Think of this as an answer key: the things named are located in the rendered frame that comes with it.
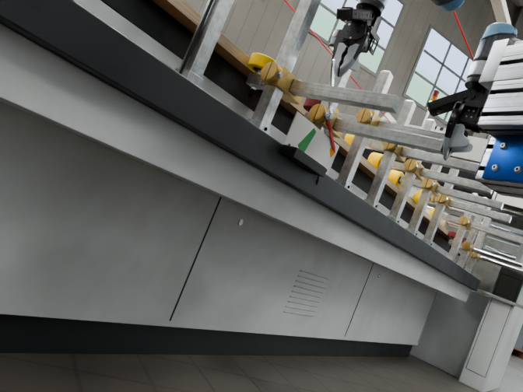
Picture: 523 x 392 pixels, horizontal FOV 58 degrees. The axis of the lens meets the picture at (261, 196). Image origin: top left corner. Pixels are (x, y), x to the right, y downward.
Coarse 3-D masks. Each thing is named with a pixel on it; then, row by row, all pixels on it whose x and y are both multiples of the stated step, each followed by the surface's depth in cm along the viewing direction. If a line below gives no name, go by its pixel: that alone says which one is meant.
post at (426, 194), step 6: (432, 168) 218; (438, 168) 216; (426, 192) 216; (420, 198) 217; (426, 198) 216; (420, 204) 216; (426, 204) 217; (420, 210) 216; (414, 216) 216; (420, 216) 216; (414, 222) 216; (408, 228) 217; (414, 228) 215
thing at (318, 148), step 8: (296, 120) 125; (304, 120) 128; (296, 128) 126; (304, 128) 129; (312, 128) 132; (288, 136) 124; (296, 136) 127; (304, 136) 130; (320, 136) 136; (288, 144) 125; (296, 144) 128; (312, 144) 134; (320, 144) 137; (328, 144) 140; (336, 144) 143; (312, 152) 135; (320, 152) 138; (328, 152) 141; (336, 152) 145; (320, 160) 139; (328, 160) 143; (328, 168) 144
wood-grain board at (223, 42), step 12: (156, 0) 108; (168, 0) 106; (180, 0) 108; (168, 12) 113; (180, 12) 110; (192, 12) 112; (192, 24) 114; (216, 48) 125; (228, 48) 123; (228, 60) 131; (240, 60) 128; (252, 72) 133; (288, 108) 155; (300, 108) 153; (348, 144) 182; (360, 168) 205; (372, 168) 203; (396, 192) 228; (408, 204) 247; (444, 228) 299
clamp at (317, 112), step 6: (312, 108) 136; (318, 108) 135; (324, 108) 134; (312, 114) 136; (318, 114) 135; (336, 114) 139; (312, 120) 138; (318, 120) 135; (324, 120) 135; (336, 132) 142
